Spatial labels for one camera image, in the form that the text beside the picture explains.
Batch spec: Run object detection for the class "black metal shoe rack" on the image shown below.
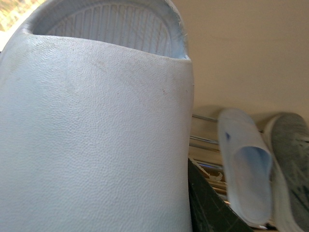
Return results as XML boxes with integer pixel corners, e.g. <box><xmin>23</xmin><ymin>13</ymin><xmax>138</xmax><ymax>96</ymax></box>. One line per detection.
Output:
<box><xmin>189</xmin><ymin>114</ymin><xmax>276</xmax><ymax>230</ymax></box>

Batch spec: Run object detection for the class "light blue slide sandal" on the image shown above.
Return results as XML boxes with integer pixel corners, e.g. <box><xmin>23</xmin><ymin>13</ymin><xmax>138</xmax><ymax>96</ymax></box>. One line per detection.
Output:
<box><xmin>217</xmin><ymin>108</ymin><xmax>272</xmax><ymax>227</ymax></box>
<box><xmin>0</xmin><ymin>0</ymin><xmax>194</xmax><ymax>232</ymax></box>

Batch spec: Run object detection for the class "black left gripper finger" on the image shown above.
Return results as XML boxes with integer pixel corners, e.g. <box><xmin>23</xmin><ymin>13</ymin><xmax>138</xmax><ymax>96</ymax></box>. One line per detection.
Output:
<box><xmin>188</xmin><ymin>160</ymin><xmax>253</xmax><ymax>232</ymax></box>

